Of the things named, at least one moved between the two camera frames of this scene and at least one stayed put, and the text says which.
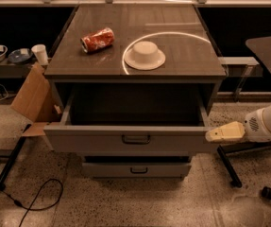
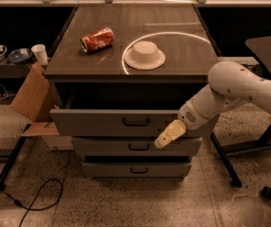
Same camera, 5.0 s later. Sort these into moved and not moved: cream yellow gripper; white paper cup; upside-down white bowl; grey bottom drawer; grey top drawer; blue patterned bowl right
Moved: cream yellow gripper; grey top drawer
Not moved: blue patterned bowl right; white paper cup; grey bottom drawer; upside-down white bowl
